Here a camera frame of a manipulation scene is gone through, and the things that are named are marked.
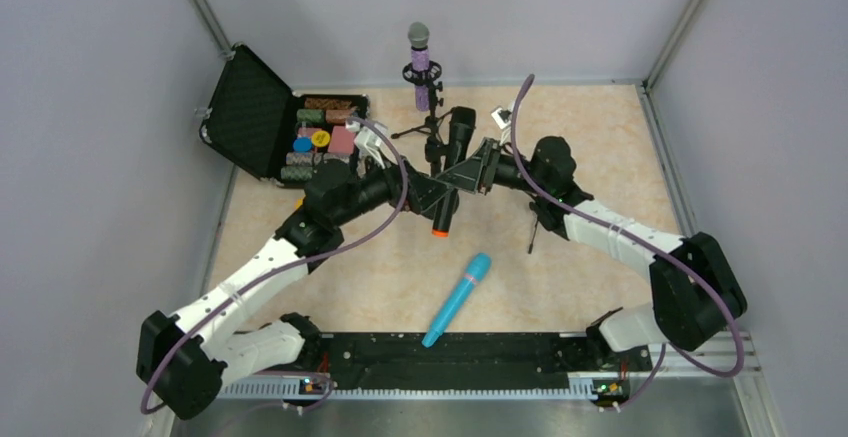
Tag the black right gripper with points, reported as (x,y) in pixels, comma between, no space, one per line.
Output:
(488,165)

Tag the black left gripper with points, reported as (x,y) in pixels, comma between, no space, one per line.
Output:
(411,191)

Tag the round base clip stand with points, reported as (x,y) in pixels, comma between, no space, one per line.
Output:
(434,152)

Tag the black orange-tipped microphone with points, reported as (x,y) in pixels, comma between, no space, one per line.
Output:
(461,128)

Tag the purple glitter microphone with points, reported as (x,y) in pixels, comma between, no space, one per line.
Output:
(418,35)

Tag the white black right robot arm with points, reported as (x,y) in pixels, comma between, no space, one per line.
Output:
(694,292)

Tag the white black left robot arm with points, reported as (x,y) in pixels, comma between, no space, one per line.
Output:
(185,358)

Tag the small black tripod stand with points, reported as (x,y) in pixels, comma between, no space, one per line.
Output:
(534,227)

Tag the turquoise toy microphone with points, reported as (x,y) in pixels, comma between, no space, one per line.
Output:
(474,273)

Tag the red playing card deck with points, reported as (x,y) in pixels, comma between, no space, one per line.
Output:
(341,141)

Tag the yellow big blind button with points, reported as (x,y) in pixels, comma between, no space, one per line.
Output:
(321,139)

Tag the purple black poker chip row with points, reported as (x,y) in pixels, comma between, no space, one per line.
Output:
(299,167)

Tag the blue round button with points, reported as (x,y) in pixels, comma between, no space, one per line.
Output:
(302,145)

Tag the green poker chip row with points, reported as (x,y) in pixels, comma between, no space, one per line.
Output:
(320,117)

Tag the orange brown poker chip row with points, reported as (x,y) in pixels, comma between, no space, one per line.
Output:
(327,103)

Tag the black poker chip case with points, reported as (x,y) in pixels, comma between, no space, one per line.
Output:
(251,118)

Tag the shock mount tripod stand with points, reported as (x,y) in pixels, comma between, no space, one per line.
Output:
(432,121)

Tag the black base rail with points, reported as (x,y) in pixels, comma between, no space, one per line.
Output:
(469,361)

